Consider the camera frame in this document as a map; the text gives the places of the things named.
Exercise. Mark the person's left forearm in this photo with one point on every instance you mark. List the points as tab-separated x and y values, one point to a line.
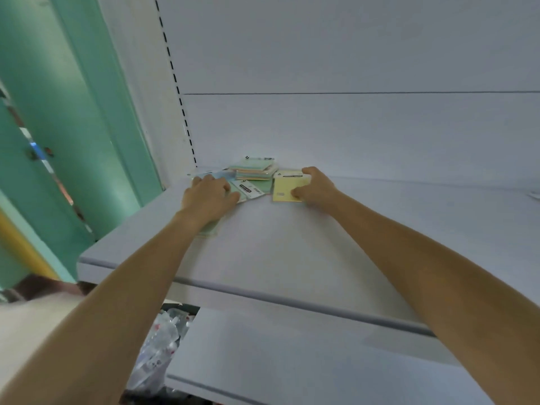
114	307

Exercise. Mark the yellow sticky note pack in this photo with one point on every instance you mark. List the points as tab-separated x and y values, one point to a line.
284	189

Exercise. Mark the green black-labelled sticky note pack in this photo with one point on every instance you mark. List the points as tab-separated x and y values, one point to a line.
253	189

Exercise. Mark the green door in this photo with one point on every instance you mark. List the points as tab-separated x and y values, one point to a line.
38	198

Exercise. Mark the person's right forearm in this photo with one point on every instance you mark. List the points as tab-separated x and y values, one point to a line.
430	274

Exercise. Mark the white shelving back panel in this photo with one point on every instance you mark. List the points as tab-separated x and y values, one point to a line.
358	134

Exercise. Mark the person's left thumb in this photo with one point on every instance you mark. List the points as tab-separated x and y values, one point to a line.
234	199

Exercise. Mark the light blue sticky note pack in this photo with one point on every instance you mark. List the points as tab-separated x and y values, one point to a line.
219	175

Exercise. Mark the pale green sticky note pack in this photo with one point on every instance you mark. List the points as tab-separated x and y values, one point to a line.
209	229

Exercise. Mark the clear plastic bags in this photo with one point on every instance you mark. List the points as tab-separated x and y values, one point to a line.
158	350

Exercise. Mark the person's left hand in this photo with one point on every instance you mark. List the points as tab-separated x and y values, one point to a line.
206	198

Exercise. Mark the white shelf board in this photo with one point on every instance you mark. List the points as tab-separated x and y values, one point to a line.
295	362
274	257

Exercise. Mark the person's right hand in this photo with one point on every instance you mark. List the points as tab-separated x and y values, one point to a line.
320	189

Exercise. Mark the white slotted shelf upright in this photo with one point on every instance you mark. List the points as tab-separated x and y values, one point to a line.
179	92

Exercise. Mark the person's right thumb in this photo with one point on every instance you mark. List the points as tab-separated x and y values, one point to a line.
300	193

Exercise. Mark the stack of pastel note packs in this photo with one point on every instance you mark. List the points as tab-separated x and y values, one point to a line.
255	167

